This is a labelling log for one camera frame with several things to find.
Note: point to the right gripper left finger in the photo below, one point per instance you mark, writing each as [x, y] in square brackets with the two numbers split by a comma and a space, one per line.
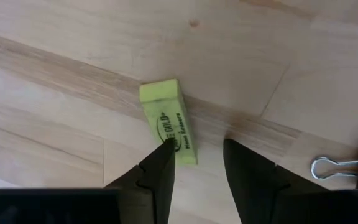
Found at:
[154, 180]

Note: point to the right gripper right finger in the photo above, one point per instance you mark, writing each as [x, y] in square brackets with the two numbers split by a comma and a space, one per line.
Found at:
[259, 193]

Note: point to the yellow eraser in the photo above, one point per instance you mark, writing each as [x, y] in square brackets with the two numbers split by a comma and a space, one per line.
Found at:
[166, 109]

